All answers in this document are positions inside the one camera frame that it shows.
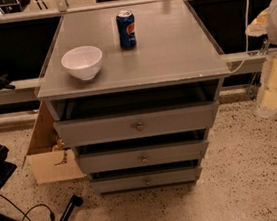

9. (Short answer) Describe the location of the cardboard box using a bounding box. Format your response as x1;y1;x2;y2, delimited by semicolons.
25;103;85;184

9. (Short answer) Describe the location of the white bowl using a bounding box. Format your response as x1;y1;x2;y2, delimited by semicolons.
61;45;103;81

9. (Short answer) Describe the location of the grey bottom drawer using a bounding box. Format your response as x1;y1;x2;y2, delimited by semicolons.
91;167;201;194

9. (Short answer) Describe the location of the grey drawer cabinet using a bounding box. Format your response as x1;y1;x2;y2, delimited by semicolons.
38;0;229;185

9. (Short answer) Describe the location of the grey drawer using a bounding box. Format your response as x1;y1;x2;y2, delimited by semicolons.
91;167;201;194
77;140;208;173
54;101;219;147

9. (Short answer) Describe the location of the grey middle drawer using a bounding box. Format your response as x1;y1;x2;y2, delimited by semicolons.
77;140;208;173

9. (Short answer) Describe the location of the white cable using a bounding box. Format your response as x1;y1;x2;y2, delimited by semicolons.
221;0;259;75

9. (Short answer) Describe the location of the blue pepsi can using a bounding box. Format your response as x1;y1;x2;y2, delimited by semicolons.
116;10;136;49

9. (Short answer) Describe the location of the grey top drawer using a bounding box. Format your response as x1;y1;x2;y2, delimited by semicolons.
54;101;219;147

